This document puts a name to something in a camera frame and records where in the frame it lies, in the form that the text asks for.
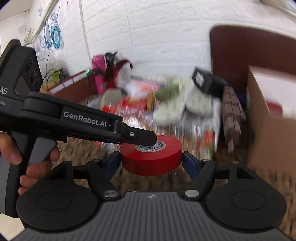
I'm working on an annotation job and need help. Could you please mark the red tape roll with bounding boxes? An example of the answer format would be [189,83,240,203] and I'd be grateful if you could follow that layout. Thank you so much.
[119,135,182,176]

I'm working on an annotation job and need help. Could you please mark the small green box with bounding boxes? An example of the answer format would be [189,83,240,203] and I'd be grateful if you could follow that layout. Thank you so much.
[156,83,180,101]

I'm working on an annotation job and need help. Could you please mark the small red gift box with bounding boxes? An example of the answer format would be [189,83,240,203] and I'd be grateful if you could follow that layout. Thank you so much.
[266,101,283,118]

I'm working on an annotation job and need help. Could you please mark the person's left hand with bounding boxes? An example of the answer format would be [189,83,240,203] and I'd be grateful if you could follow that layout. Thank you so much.
[0,131,61,196]

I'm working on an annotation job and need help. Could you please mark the translucent plastic funnel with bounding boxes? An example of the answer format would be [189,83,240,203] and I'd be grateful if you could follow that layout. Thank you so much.
[101,89,122,108]

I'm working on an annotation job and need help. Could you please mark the brown box on left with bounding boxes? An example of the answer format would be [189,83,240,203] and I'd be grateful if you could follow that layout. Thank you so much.
[47,70,97,103]

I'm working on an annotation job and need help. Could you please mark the white floral insole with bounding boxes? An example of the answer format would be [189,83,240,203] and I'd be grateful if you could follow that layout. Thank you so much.
[153,77,213,126]

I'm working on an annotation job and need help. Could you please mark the brown striped pouch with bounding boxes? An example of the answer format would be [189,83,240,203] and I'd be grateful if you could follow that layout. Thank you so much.
[222,86,246,154]

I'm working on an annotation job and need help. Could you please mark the black product box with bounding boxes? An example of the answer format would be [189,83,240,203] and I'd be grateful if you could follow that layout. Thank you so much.
[192,67,229,97]

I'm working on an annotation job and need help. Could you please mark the large brown cardboard box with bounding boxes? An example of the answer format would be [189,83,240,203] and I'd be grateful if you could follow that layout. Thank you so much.
[246,66,295,177]

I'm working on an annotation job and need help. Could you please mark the dark wooden board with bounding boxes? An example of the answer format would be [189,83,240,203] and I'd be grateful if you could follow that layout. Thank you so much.
[210,25,295,94]

